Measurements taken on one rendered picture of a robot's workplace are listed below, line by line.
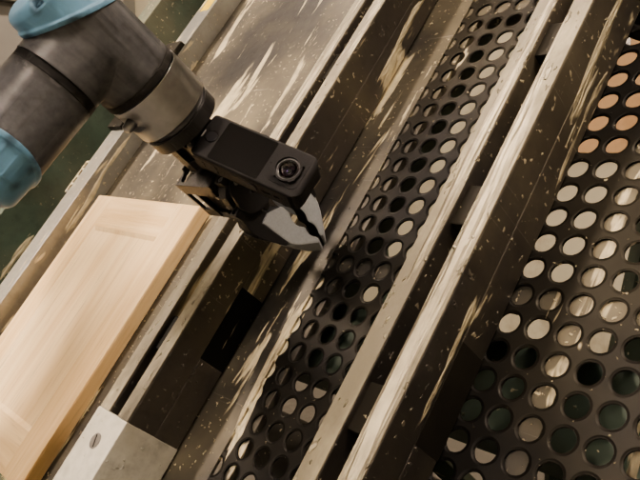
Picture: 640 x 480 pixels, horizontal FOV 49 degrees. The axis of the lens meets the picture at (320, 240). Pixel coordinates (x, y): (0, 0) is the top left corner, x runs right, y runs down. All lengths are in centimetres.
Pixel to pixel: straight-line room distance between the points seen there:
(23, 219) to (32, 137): 89
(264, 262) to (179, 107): 23
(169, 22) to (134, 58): 102
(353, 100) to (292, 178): 27
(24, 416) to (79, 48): 56
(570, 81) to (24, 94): 45
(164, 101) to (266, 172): 10
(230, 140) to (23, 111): 17
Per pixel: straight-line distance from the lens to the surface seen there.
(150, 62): 61
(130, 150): 129
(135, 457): 74
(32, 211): 148
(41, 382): 103
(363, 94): 87
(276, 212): 70
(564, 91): 65
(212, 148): 64
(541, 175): 63
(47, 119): 59
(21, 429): 100
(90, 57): 60
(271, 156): 63
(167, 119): 63
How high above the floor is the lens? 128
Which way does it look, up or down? 7 degrees down
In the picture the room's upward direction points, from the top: straight up
